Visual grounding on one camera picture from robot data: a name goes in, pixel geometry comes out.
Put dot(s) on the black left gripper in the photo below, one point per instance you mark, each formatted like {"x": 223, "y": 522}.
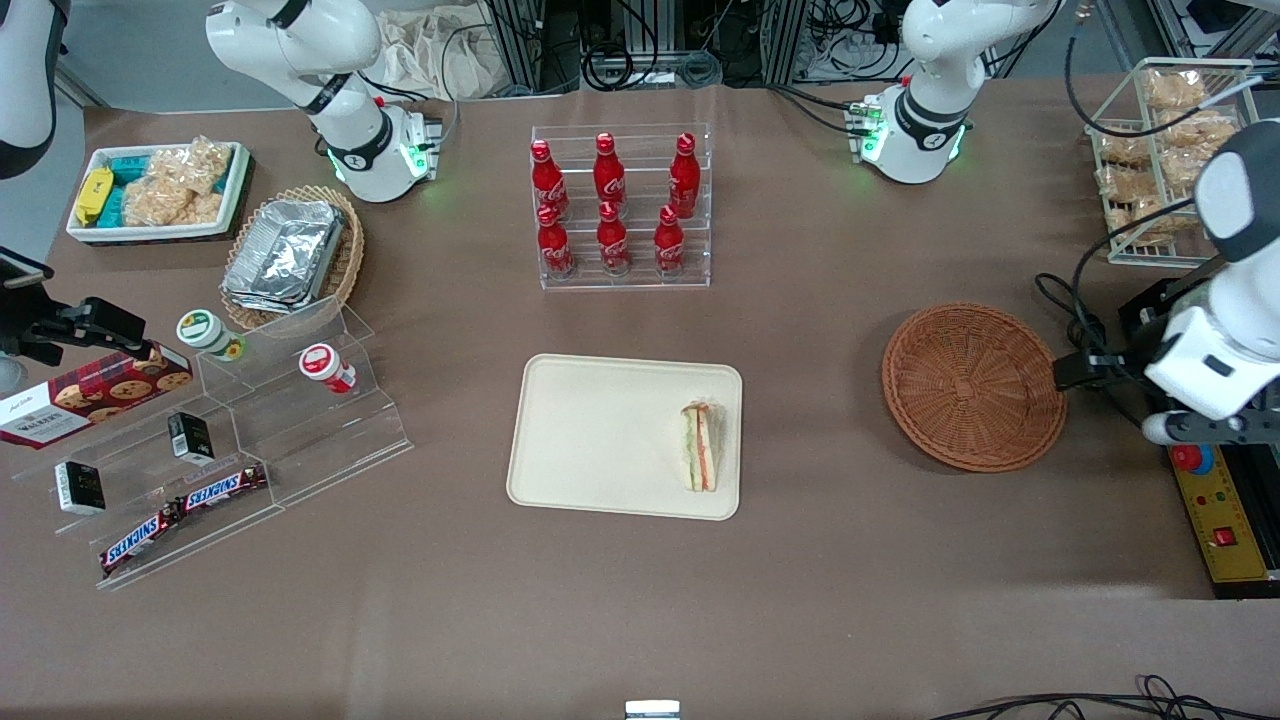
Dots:
{"x": 1128, "y": 362}

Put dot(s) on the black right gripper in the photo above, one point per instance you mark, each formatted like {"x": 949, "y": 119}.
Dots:
{"x": 50, "y": 332}

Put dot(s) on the triangle sandwich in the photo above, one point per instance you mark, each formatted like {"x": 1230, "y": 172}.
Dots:
{"x": 702, "y": 445}

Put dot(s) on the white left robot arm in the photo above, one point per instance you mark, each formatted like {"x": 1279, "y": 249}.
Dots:
{"x": 930, "y": 110}

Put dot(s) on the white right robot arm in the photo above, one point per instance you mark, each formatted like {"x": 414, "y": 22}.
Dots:
{"x": 350, "y": 140}

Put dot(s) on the round brown wicker basket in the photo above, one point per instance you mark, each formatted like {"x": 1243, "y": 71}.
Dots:
{"x": 975, "y": 388}

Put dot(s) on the oval light wicker basket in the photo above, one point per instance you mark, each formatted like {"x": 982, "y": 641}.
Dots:
{"x": 350, "y": 260}

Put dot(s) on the beige plastic tray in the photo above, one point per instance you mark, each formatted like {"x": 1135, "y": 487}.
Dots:
{"x": 600, "y": 435}

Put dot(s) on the red tartan cookie box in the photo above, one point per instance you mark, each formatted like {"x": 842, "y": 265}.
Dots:
{"x": 90, "y": 395}

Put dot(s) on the green lid cup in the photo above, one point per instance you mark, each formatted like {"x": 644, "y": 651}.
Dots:
{"x": 205, "y": 332}

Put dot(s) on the white rectangular snack bin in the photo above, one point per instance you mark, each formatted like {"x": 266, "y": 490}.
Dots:
{"x": 150, "y": 233}

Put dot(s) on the teal snack packet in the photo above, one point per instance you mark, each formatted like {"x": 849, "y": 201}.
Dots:
{"x": 128, "y": 166}
{"x": 113, "y": 208}

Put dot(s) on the yellow snack packet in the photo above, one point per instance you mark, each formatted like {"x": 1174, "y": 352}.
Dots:
{"x": 93, "y": 195}

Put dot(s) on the small black box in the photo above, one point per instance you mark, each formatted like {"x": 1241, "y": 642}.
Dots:
{"x": 190, "y": 437}
{"x": 80, "y": 488}

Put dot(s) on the clear bag of rice crackers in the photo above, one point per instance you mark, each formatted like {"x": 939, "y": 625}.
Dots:
{"x": 175, "y": 185}

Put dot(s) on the cracker bag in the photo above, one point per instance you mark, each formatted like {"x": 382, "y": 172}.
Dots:
{"x": 1124, "y": 150}
{"x": 1135, "y": 215}
{"x": 1190, "y": 140}
{"x": 1175, "y": 88}

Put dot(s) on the silver foil container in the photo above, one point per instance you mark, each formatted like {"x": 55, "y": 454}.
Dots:
{"x": 285, "y": 255}

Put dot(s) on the snickers chocolate bar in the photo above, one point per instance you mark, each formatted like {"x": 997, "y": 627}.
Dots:
{"x": 222, "y": 488}
{"x": 140, "y": 540}

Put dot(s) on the red lid cup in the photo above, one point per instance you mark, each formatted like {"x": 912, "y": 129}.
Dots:
{"x": 322, "y": 365}

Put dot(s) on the clear acrylic stepped display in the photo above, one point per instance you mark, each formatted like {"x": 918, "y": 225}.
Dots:
{"x": 300, "y": 440}

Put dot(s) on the yellow emergency stop box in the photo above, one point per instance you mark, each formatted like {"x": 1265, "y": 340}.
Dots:
{"x": 1225, "y": 525}

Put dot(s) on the white cloth bag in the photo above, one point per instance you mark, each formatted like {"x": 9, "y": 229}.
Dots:
{"x": 430, "y": 55}

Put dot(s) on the red cola bottle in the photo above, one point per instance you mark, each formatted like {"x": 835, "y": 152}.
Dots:
{"x": 684, "y": 178}
{"x": 613, "y": 243}
{"x": 609, "y": 175}
{"x": 555, "y": 245}
{"x": 548, "y": 180}
{"x": 669, "y": 245}

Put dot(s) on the clear acrylic bottle rack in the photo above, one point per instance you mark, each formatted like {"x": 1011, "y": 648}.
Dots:
{"x": 640, "y": 280}

